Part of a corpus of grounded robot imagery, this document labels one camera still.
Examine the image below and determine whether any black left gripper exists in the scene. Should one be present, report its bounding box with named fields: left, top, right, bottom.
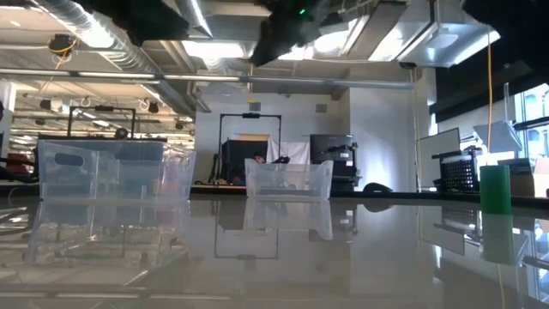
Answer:
left=79, top=0, right=190, bottom=46

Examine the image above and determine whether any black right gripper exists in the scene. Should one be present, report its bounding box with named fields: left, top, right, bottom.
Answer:
left=250, top=0, right=331, bottom=68

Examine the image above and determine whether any tall green cylinder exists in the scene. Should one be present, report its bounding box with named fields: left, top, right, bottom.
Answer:
left=479, top=165, right=512, bottom=215

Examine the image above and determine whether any ceiling light panel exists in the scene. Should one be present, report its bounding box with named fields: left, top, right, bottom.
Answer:
left=182, top=40, right=245, bottom=60

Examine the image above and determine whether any grey ceiling pipe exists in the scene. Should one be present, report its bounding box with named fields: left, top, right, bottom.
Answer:
left=0, top=67, right=415, bottom=90

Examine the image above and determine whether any white cloth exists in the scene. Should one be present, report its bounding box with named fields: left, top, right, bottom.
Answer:
left=266, top=140, right=311, bottom=165

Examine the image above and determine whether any black cabinet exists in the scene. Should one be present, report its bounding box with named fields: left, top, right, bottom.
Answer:
left=309, top=133, right=359, bottom=193

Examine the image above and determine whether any clear plastic bin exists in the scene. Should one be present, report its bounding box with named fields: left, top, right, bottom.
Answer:
left=37, top=140, right=192, bottom=203
left=244, top=159, right=335, bottom=202
left=92, top=148, right=197, bottom=202

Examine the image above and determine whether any white panel board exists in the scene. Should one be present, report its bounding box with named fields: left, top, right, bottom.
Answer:
left=418, top=127, right=462, bottom=190

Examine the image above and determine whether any red object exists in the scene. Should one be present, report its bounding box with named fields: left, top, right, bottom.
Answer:
left=3, top=153, right=35, bottom=175

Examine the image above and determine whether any black perforated crate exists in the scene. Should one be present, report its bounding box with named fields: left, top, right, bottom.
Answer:
left=431, top=148, right=481, bottom=193

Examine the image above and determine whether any grey lamp shade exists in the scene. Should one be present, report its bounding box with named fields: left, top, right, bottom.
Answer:
left=474, top=119, right=523, bottom=154

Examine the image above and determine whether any cardboard box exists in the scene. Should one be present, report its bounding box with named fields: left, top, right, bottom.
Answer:
left=497, top=157, right=549, bottom=198

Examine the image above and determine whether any black frame rig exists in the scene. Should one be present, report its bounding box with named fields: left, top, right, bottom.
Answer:
left=217, top=112, right=283, bottom=184
left=67, top=106, right=137, bottom=139

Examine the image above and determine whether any black yellow cord reel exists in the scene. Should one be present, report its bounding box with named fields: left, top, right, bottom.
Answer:
left=46, top=33, right=78, bottom=59

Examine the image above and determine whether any black enclosure box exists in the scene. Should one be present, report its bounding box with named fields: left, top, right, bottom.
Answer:
left=221, top=139, right=269, bottom=184

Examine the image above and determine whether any white rectangular air duct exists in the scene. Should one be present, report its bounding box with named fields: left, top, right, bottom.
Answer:
left=368, top=0, right=501, bottom=70

